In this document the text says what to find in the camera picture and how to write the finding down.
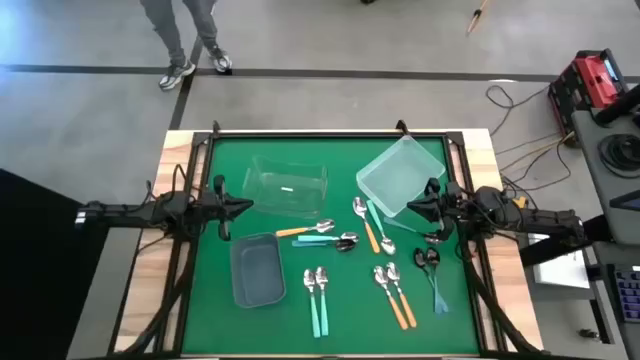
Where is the black desk support beam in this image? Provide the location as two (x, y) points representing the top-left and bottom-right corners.
(519, 214), (619, 267)

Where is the black floor cable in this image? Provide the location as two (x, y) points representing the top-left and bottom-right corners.
(485, 83), (574, 194)

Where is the black keypad with blue keys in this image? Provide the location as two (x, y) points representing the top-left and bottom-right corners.
(610, 263), (640, 324)

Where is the black panel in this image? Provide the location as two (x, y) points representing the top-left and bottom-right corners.
(0, 167), (109, 360)

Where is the orange-handled steel spoon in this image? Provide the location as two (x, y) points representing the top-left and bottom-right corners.
(352, 196), (382, 255)
(275, 218), (336, 238)
(373, 264), (410, 331)
(385, 261), (419, 329)

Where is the frosted translucent plastic bin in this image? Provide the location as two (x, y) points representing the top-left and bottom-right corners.
(355, 134), (447, 218)

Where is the red and black tool case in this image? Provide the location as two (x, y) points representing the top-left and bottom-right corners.
(547, 48), (630, 147)

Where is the wooden-handled stick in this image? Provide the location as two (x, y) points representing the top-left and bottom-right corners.
(466, 0), (489, 35)

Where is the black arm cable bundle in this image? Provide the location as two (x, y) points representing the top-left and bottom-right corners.
(119, 234), (201, 356)
(457, 239), (539, 356)

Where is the teal-handled steel spoon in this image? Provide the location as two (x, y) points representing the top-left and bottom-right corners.
(297, 231), (360, 244)
(302, 268), (322, 339)
(315, 265), (331, 337)
(365, 199), (397, 256)

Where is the grey-blue plastic bin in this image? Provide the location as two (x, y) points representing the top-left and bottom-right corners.
(229, 232), (287, 309)

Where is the yellow floor cable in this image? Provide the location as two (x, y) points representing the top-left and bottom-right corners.
(499, 132), (576, 174)

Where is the black aluminium table frame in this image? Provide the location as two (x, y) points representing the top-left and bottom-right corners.
(107, 119), (544, 360)

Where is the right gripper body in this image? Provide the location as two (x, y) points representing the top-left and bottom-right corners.
(424, 176), (469, 243)

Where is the black cylindrical pole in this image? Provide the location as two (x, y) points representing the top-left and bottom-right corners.
(594, 83), (640, 126)

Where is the person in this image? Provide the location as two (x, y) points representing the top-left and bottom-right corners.
(138, 0), (234, 92)

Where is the green table mat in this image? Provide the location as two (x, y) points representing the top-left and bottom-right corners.
(182, 135), (480, 355)

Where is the coiled black cable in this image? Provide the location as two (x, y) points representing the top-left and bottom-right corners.
(598, 133), (640, 180)

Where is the grey side desk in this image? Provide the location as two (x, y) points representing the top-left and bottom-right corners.
(571, 107), (640, 246)

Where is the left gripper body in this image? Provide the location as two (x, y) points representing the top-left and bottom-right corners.
(198, 174), (232, 243)

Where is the white box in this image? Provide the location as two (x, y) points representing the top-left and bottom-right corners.
(527, 232), (592, 290)

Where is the clear plastic bin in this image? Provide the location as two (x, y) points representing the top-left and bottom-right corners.
(242, 154), (330, 220)

